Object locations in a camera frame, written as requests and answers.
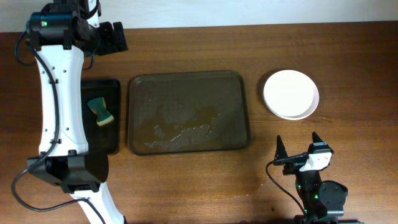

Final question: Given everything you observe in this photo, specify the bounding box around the white sauce-stained plate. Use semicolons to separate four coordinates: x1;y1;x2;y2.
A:
262;69;320;120

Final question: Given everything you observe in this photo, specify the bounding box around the yellow green scrub sponge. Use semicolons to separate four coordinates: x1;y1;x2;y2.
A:
87;97;114;127

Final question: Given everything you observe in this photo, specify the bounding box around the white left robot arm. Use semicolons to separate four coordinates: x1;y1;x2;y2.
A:
23;1;127;223

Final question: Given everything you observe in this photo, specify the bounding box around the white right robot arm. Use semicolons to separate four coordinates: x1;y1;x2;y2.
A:
272;132;348;223

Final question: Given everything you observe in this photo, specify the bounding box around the clear wet plastic tray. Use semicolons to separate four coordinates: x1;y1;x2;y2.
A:
126;70;251;156

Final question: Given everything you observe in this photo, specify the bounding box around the small black tray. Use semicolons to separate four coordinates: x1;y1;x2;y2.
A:
81;79;121;154

